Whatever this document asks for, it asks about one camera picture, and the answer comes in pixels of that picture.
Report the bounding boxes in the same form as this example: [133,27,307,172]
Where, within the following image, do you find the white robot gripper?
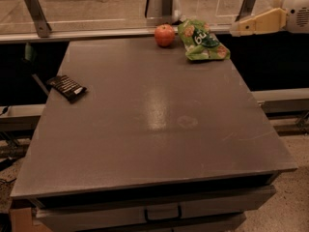
[230,0,309,37]

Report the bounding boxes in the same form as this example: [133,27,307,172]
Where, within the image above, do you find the green rice chip bag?
[178,19,231,61]

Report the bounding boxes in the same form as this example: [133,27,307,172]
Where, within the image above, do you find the red apple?
[154,24,175,47]

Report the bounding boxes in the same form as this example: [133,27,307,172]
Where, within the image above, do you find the black snack bar wrapper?
[46,75,87,102]

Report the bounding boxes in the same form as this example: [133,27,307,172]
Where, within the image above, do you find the grey cabinet drawer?
[37,185,276,232]

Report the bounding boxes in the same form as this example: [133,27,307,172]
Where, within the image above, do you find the right metal rail bracket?
[236,0,256,21]

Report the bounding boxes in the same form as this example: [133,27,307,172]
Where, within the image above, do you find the metal rail bracket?
[24,0,51,38]
[236,0,256,21]
[145,0,188,26]

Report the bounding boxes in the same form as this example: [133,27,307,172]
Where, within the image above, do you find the middle metal rail bracket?
[145,0,188,26]

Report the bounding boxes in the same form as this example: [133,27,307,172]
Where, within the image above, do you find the black drawer handle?
[144,204,183,222]

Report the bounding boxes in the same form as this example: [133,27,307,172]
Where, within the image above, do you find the left metal rail bracket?
[24,0,51,38]

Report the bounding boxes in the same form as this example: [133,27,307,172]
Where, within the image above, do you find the horizontal metal rail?
[0,23,233,44]

